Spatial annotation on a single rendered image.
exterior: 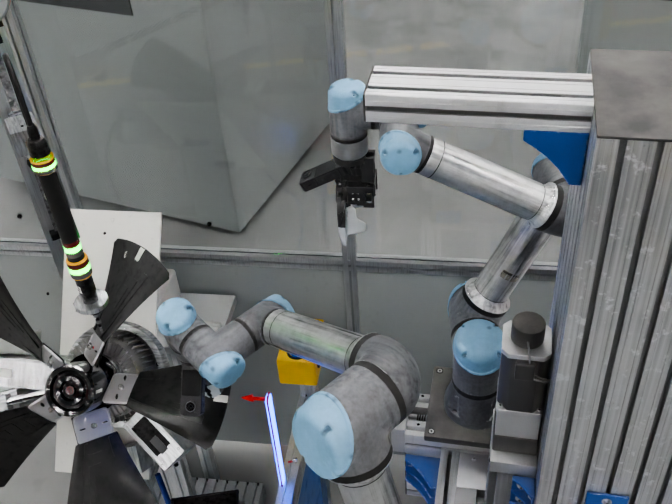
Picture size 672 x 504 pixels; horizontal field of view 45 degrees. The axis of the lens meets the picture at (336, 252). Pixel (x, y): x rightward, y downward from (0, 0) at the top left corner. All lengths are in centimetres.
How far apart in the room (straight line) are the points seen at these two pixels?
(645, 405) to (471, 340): 54
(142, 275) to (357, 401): 82
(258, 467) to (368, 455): 200
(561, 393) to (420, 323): 126
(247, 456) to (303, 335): 184
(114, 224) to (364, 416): 115
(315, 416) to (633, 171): 55
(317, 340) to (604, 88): 63
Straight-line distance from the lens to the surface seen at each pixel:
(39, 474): 345
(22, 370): 219
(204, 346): 154
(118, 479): 203
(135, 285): 190
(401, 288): 252
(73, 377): 194
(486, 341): 185
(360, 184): 170
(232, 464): 325
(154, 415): 190
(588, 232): 118
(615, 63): 127
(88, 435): 201
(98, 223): 221
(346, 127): 161
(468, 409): 194
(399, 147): 146
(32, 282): 291
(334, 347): 139
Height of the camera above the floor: 259
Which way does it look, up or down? 40 degrees down
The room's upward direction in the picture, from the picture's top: 4 degrees counter-clockwise
